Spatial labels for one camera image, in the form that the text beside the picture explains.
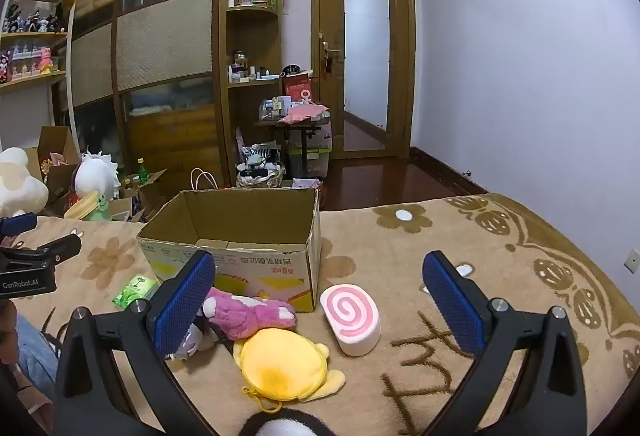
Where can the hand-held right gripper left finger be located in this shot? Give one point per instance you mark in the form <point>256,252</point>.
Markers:
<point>182,306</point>

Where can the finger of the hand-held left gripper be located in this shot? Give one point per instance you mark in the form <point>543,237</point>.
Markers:
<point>57,247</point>
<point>17,224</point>

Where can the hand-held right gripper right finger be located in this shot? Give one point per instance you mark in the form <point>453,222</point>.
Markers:
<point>452,306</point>

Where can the purple and white plush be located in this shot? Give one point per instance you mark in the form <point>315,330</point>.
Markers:
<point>197,341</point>

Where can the pink plush bear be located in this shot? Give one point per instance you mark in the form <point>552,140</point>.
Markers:
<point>250,313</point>

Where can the pink swirl roll plush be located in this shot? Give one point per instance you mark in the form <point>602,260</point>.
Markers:
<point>350,316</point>

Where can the printed cardboard box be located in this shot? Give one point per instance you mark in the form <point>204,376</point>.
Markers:
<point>280,266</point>

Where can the yellow round plush pouch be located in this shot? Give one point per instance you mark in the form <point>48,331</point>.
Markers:
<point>280,363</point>

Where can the large white plush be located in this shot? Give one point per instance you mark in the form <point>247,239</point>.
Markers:
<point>20,186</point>

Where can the green packet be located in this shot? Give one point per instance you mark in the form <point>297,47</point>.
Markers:
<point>135,291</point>

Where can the green frog toy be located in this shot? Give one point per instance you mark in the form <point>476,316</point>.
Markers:
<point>101,208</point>

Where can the beige floral blanket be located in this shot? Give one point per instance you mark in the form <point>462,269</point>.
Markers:
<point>500,266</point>

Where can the white-haired plush doll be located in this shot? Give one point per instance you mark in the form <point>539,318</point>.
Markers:
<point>95,178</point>

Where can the person's leg in jeans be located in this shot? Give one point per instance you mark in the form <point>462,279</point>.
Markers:
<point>32,356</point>

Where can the brown cardboard box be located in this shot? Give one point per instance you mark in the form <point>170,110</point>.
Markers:
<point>55,145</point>

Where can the open cardboard box with bottles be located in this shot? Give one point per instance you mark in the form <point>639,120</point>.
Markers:
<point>150,196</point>

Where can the green glass bottle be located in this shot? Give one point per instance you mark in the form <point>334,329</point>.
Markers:
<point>142,173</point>

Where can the white paper bag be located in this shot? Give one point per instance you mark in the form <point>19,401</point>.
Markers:
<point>205,183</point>

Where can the black and white striped plush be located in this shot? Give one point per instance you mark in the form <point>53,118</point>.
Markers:
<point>257,163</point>

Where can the clear plastic storage bin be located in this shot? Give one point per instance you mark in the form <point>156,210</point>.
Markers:
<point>312,155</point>

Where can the row of small figurines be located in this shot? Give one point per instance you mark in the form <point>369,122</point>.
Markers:
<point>30,20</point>

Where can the small cluttered table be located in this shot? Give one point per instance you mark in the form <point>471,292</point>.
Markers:
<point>280,125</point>

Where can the pink cloth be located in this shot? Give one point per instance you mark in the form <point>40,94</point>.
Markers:
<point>300,113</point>

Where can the wooden wardrobe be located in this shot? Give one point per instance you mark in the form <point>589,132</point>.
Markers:
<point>165,35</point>

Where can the red box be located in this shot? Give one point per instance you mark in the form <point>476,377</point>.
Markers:
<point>297,88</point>

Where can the wooden corner shelf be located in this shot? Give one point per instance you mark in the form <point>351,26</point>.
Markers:
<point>250,15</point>

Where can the wooden door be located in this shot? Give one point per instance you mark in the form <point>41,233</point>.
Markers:
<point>330,15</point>

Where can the wall socket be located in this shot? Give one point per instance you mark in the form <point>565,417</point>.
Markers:
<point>632,262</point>

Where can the wooden wall shelf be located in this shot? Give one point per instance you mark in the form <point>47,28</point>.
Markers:
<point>35,35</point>

